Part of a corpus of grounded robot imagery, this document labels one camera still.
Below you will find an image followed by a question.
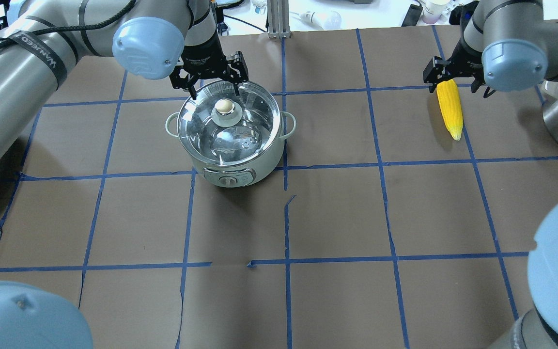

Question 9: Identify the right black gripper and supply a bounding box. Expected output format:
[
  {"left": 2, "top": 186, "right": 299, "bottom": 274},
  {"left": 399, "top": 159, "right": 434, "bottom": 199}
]
[{"left": 423, "top": 47, "right": 496, "bottom": 98}]

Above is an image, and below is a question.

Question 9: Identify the aluminium frame post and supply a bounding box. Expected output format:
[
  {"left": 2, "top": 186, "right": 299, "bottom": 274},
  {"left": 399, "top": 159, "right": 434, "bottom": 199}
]
[{"left": 266, "top": 0, "right": 292, "bottom": 38}]

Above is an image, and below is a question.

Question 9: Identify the glass pot lid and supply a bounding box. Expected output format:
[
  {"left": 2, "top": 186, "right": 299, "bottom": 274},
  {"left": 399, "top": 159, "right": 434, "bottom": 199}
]
[{"left": 175, "top": 81, "right": 282, "bottom": 165}]

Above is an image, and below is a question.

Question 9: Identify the yellow toy corn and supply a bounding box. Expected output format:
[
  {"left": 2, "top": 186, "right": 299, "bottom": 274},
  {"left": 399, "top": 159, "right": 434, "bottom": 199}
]
[{"left": 435, "top": 79, "right": 464, "bottom": 141}]

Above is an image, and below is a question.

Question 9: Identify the white purple cup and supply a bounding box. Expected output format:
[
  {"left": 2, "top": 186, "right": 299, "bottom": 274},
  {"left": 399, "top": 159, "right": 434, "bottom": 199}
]
[{"left": 421, "top": 0, "right": 451, "bottom": 25}]

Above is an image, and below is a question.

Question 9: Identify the black smartphone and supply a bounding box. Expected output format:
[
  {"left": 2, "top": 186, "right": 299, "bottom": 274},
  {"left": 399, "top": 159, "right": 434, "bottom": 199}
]
[{"left": 401, "top": 4, "right": 423, "bottom": 27}]

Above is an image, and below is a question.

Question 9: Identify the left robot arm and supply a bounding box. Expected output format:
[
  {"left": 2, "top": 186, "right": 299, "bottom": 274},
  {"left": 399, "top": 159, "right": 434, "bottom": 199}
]
[{"left": 0, "top": 0, "right": 248, "bottom": 349}]

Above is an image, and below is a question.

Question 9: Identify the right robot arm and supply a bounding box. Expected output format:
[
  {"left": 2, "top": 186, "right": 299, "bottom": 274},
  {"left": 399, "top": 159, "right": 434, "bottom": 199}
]
[{"left": 423, "top": 0, "right": 558, "bottom": 349}]

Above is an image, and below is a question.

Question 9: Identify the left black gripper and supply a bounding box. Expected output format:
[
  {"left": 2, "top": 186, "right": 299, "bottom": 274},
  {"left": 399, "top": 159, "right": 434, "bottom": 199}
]
[{"left": 169, "top": 46, "right": 249, "bottom": 101}]

